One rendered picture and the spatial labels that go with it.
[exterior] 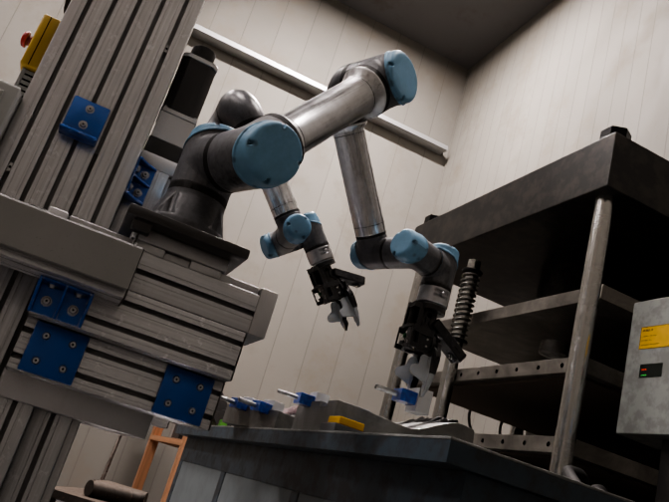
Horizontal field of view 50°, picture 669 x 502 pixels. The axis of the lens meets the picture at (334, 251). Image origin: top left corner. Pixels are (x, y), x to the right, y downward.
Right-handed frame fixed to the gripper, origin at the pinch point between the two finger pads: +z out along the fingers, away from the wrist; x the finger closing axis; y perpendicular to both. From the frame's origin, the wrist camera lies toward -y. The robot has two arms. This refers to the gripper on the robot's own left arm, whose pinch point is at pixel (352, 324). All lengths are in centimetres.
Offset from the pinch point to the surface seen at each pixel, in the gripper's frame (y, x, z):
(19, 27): -118, -583, -435
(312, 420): 34.4, 19.2, 18.0
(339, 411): 33.8, 32.2, 17.2
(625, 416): -48, 39, 52
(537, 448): -40, 10, 57
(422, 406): 22, 46, 22
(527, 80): -585, -345, -185
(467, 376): -63, -35, 35
